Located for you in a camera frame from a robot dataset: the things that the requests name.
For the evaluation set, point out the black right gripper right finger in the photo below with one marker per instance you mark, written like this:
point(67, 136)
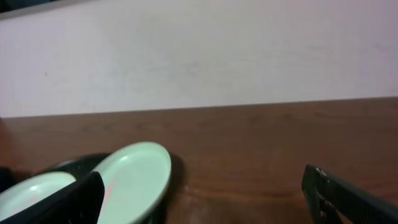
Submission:
point(328, 197)

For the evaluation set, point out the pale green plate rear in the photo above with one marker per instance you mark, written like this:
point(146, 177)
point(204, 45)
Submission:
point(135, 178)

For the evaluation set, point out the pale green plate front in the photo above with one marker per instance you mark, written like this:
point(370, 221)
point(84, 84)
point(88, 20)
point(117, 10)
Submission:
point(30, 191)

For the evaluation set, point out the pale green plate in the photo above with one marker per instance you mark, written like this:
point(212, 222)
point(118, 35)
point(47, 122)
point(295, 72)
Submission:
point(135, 178)
point(30, 191)

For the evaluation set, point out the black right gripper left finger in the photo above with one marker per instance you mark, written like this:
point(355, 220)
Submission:
point(79, 202)

